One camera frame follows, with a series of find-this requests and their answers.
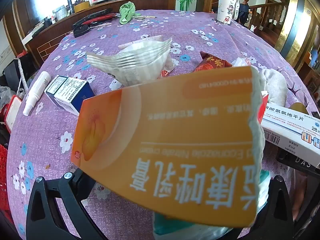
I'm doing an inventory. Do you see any yellow container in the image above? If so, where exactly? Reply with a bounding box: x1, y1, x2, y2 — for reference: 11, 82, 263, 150
74, 1, 90, 13

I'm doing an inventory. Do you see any white crimped foil bag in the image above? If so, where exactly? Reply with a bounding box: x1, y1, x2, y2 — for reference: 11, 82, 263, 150
86, 38, 177, 87

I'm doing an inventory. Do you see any red gold snack packet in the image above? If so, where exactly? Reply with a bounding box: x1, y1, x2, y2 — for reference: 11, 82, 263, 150
194, 52, 233, 73

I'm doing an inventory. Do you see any dark jacket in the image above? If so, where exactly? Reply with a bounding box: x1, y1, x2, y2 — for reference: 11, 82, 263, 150
236, 4, 250, 23

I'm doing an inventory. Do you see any white green plastic bag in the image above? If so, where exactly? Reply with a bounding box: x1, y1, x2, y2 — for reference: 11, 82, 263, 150
152, 169, 272, 240

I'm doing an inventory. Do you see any white spray bottle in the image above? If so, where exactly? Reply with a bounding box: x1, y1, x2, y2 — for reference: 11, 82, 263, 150
23, 71, 52, 116

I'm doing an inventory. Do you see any wooden stair railing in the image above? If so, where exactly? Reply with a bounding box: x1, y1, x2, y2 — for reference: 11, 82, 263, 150
241, 0, 283, 43

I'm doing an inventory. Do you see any person's right forearm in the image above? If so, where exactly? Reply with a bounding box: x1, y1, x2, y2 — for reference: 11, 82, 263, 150
292, 174, 309, 220

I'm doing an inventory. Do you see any clear plastic bag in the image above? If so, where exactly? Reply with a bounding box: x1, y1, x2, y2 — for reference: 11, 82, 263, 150
0, 86, 15, 108

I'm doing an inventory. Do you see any black and red tool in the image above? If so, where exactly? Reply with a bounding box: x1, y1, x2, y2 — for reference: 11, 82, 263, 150
72, 9, 113, 28

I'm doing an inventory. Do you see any green cloth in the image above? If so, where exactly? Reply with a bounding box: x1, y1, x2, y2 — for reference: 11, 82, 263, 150
119, 2, 137, 25

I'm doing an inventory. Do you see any blue white medicine box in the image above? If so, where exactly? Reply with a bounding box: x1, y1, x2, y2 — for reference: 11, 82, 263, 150
44, 75, 95, 116

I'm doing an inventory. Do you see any white flat box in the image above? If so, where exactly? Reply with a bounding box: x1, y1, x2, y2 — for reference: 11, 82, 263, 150
21, 31, 38, 45

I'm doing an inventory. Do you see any red framed white board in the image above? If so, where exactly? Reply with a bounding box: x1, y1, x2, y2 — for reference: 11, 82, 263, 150
5, 95, 23, 132

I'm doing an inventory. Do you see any white crumpled plastic bag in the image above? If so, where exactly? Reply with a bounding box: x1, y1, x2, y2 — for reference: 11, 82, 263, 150
231, 57, 258, 68

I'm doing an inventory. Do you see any black pouch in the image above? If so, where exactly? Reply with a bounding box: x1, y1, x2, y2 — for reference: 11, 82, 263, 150
73, 25, 90, 38

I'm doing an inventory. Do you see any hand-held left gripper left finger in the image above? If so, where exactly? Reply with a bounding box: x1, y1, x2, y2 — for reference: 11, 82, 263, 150
26, 167, 105, 240

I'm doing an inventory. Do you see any white medicine carton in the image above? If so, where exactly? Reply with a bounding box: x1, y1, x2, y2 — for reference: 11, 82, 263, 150
260, 102, 320, 161

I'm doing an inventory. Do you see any white printed paper cup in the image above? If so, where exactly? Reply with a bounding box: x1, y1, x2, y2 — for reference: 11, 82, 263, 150
216, 0, 238, 25

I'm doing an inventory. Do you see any black paper bag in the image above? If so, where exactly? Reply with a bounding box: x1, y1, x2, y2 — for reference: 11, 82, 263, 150
4, 52, 38, 90

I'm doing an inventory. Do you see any white cloth bundle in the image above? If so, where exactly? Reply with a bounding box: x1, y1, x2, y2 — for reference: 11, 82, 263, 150
259, 68, 287, 107

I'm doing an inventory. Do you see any purple floral tablecloth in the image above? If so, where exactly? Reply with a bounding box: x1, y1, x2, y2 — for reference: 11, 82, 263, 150
6, 9, 320, 240

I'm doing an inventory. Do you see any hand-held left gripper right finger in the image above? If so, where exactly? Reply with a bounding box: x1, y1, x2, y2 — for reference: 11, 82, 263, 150
255, 175, 295, 240

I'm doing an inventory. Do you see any orange medicine carton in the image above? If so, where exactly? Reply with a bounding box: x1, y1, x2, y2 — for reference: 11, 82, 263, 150
70, 66, 265, 228

